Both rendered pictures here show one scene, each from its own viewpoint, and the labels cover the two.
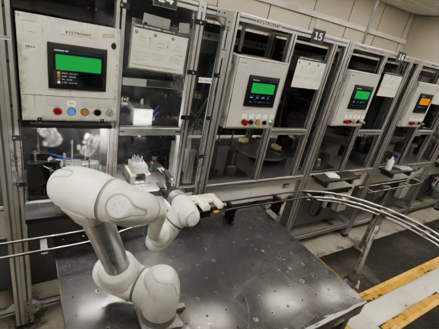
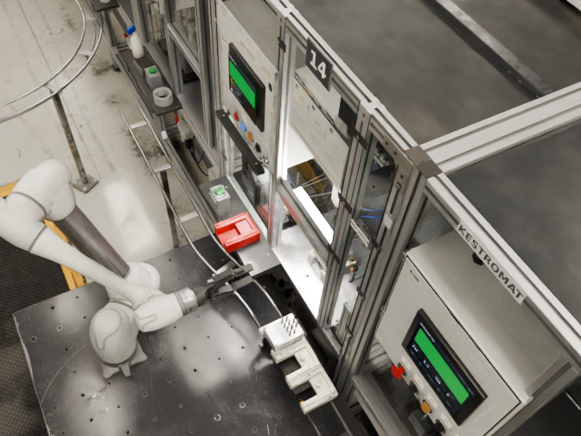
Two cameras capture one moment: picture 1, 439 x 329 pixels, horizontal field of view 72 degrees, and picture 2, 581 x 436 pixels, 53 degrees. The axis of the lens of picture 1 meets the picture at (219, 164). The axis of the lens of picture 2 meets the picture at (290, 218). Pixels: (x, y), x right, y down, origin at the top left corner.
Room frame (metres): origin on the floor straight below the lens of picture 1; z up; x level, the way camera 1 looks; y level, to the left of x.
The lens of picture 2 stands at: (1.66, -0.78, 2.95)
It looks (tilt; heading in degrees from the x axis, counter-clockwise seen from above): 53 degrees down; 92
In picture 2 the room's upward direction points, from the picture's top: 6 degrees clockwise
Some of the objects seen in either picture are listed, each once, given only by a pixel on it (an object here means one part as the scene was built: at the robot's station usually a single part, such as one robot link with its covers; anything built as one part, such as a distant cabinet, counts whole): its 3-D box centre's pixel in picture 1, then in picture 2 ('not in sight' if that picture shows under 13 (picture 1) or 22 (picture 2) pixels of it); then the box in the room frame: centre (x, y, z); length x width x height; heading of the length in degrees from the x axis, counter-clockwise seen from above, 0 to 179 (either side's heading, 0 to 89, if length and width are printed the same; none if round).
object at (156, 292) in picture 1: (159, 289); (112, 330); (0.98, 0.14, 0.85); 0.18 x 0.16 x 0.22; 78
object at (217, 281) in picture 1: (209, 271); (199, 413); (1.36, -0.07, 0.66); 1.50 x 1.06 x 0.04; 125
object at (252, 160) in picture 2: (73, 123); (239, 138); (1.39, 0.75, 1.37); 0.36 x 0.04 x 0.04; 125
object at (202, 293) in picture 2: (171, 191); (206, 292); (1.35, 0.21, 1.12); 0.09 x 0.07 x 0.08; 35
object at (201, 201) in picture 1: (193, 207); (296, 364); (1.71, 0.11, 0.84); 0.36 x 0.14 x 0.10; 125
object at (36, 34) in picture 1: (69, 69); (274, 80); (1.50, 0.83, 1.60); 0.42 x 0.29 x 0.46; 125
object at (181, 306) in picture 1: (162, 311); (119, 352); (0.99, 0.12, 0.71); 0.22 x 0.18 x 0.06; 125
